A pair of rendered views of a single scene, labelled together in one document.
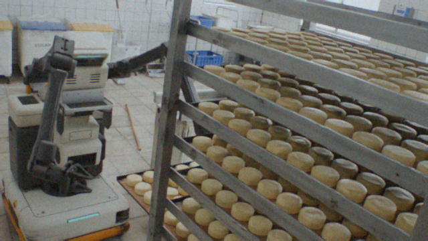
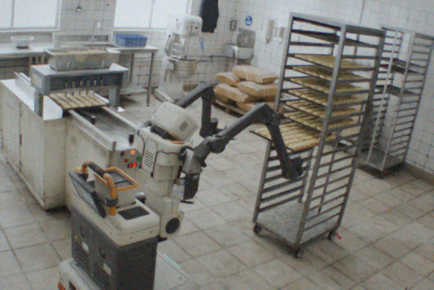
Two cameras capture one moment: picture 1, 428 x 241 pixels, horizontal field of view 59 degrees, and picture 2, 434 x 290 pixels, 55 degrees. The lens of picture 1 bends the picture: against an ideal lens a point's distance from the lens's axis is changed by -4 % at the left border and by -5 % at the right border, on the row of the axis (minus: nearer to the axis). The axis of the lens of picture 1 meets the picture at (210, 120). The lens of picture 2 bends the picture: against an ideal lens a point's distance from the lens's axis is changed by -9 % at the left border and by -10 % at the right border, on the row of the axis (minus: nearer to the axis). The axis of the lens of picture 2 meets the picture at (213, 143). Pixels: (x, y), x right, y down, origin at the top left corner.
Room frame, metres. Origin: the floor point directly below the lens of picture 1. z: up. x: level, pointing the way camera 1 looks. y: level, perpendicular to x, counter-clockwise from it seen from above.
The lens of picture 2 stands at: (1.84, 3.01, 1.93)
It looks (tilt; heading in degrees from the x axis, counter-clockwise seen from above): 20 degrees down; 266
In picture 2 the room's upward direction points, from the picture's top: 8 degrees clockwise
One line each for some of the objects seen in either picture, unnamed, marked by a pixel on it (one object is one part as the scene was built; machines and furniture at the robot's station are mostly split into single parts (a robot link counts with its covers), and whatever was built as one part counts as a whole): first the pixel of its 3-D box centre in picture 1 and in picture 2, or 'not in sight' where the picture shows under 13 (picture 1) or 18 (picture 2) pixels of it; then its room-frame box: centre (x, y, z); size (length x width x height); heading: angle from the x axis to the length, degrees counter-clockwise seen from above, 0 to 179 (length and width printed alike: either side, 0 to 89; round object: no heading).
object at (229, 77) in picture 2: not in sight; (239, 78); (1.04, -4.19, 0.47); 0.72 x 0.42 x 0.17; 37
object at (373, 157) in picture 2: not in sight; (393, 99); (-0.68, -2.13, 0.93); 0.64 x 0.51 x 1.78; 39
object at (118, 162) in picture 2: (167, 122); (131, 157); (2.16, 0.25, 0.77); 0.24 x 0.04 x 0.14; 39
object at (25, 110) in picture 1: (59, 133); (116, 233); (2.14, 0.89, 0.59); 0.55 x 0.34 x 0.83; 131
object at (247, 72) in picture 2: not in sight; (254, 74); (0.85, -3.94, 0.62); 0.72 x 0.42 x 0.17; 133
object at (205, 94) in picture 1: (272, 89); (56, 102); (2.89, -0.42, 0.87); 2.01 x 0.03 x 0.07; 129
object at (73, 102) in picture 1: (83, 110); (176, 172); (1.85, 0.64, 0.88); 0.28 x 0.16 x 0.22; 131
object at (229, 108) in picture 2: not in sight; (246, 108); (0.90, -3.97, 0.06); 1.20 x 0.80 x 0.11; 129
